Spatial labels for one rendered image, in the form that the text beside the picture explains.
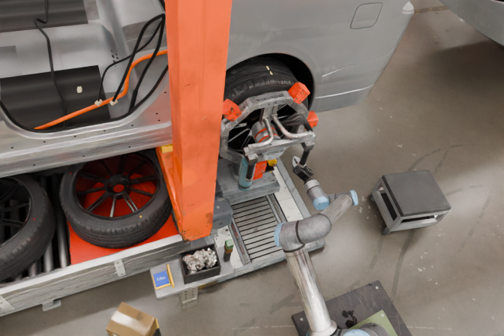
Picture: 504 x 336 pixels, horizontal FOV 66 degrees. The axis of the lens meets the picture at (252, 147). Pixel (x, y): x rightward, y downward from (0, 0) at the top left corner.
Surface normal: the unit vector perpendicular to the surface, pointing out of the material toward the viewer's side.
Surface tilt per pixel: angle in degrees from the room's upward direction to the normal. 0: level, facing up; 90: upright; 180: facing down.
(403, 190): 0
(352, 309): 0
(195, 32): 90
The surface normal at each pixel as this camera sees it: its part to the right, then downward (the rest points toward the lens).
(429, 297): 0.12, -0.63
